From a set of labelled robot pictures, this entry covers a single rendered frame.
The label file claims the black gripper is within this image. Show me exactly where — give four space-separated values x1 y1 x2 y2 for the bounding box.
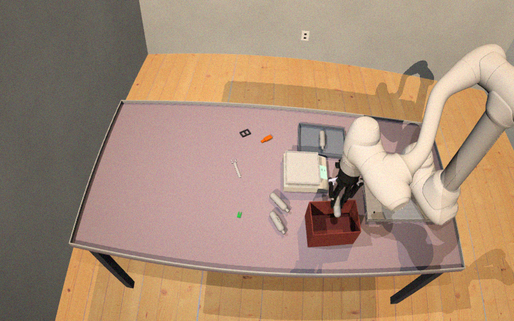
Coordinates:
328 168 364 208

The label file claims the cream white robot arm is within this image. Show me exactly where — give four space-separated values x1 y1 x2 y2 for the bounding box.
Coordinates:
335 44 514 226

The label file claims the red open box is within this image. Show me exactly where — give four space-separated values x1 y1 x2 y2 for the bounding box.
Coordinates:
305 200 361 248

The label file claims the white digital scale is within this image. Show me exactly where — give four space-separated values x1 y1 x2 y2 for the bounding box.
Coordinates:
283 151 328 193

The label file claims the grey table edge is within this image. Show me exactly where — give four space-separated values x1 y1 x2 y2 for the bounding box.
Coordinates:
69 100 466 277

